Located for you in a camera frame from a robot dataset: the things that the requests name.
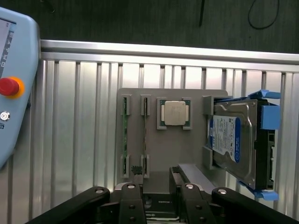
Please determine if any hard disk blue caddy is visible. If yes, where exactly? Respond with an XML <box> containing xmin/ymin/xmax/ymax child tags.
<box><xmin>206</xmin><ymin>90</ymin><xmax>281</xmax><ymax>201</ymax></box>

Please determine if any light blue teach pendant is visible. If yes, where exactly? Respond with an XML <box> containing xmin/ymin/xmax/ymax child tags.
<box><xmin>0</xmin><ymin>6</ymin><xmax>42</xmax><ymax>170</ymax></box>

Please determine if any grey parts rack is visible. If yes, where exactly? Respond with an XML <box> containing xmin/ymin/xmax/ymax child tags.
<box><xmin>116</xmin><ymin>87</ymin><xmax>231</xmax><ymax>194</ymax></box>

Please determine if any black cable loop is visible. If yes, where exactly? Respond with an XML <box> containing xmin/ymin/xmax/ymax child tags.
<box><xmin>248</xmin><ymin>0</ymin><xmax>280</xmax><ymax>30</ymax></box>

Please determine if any silver CPU chip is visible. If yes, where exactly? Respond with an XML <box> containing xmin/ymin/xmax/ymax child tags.
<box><xmin>160</xmin><ymin>100</ymin><xmax>190</xmax><ymax>126</ymax></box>

